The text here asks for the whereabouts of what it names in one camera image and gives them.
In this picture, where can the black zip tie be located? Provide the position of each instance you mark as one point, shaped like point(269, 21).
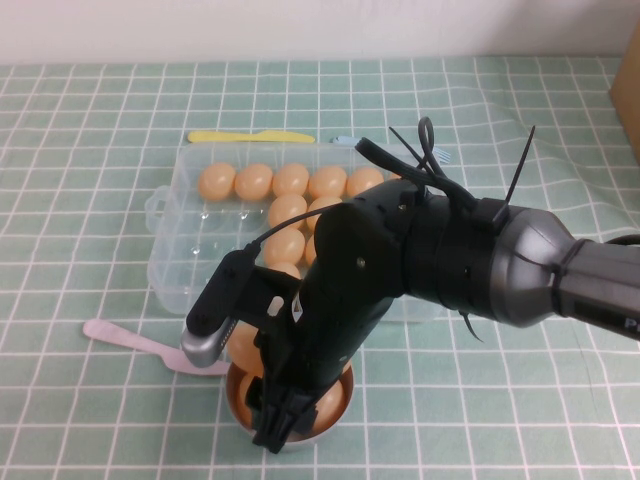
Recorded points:
point(520, 165)
point(471, 327)
point(426, 135)

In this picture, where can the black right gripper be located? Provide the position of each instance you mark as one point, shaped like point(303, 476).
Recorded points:
point(330, 335)

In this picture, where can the round grey bowl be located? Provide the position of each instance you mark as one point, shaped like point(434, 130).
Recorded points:
point(345, 390)

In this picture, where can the clear plastic egg box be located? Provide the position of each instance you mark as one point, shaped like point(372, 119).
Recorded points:
point(200, 240)

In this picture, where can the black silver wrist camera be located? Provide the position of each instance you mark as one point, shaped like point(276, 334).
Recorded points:
point(215, 310)

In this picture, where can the blue plastic fork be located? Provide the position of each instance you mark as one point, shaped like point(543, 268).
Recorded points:
point(345, 141)

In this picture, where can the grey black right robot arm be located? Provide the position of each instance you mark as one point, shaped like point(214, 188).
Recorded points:
point(450, 250)

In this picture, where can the green checked tablecloth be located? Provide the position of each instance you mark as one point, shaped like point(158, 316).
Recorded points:
point(75, 225)

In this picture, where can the brown cardboard box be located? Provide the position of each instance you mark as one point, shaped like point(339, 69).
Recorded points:
point(627, 100)

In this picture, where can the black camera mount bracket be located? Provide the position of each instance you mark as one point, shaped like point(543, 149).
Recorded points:
point(265, 290)

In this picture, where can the yellow plastic knife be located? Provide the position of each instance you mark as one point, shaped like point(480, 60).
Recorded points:
point(225, 136)

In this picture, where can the pink plastic knife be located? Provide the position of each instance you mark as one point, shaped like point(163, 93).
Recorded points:
point(125, 340)

